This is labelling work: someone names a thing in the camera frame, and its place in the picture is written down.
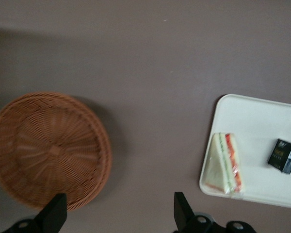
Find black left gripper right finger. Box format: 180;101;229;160
173;191;225;233

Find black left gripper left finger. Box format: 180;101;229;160
4;193;68;233

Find triangular sandwich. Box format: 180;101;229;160
203;132;246;195

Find round brown wicker basket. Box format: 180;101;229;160
0;91;113;218

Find cream plastic tray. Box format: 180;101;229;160
198;94;291;210

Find small black box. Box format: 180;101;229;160
267;138;291;174

